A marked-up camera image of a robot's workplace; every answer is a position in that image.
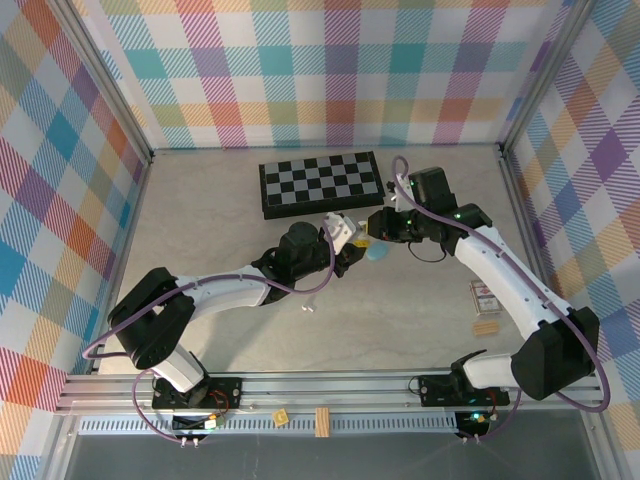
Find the grey slotted cable duct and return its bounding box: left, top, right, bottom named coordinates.
left=78, top=416, right=460, bottom=437

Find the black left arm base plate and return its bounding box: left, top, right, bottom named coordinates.
left=151, top=377, right=245, bottom=412

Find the aluminium frame post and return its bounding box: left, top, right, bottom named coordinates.
left=47, top=0, right=155, bottom=166
left=497, top=0, right=599, bottom=160

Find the aluminium table side rail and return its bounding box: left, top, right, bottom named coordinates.
left=89, top=157, right=154, bottom=376
left=497, top=144, right=576, bottom=371

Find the black controller circuit board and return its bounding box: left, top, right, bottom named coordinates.
left=171, top=413, right=225, bottom=435
left=455, top=410, right=492, bottom=437

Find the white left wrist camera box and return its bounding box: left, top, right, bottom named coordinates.
left=322, top=212, right=361, bottom=256

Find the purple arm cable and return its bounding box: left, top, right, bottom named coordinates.
left=82, top=221, right=337, bottom=446
left=391, top=155, right=611, bottom=446

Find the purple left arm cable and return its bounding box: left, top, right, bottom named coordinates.
left=82, top=221, right=337, bottom=446

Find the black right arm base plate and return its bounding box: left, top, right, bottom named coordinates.
left=417, top=374, right=512, bottom=408

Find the long aluminium base rail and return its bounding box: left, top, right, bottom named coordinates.
left=53, top=370, right=607, bottom=416

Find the black folding chessboard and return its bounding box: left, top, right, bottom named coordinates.
left=258, top=150, right=387, bottom=221

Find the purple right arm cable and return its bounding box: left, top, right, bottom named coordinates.
left=391, top=155, right=611, bottom=446

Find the playing card box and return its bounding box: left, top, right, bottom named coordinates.
left=468, top=279, right=503, bottom=318

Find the thin black cable loop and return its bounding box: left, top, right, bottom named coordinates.
left=406, top=238, right=450, bottom=265

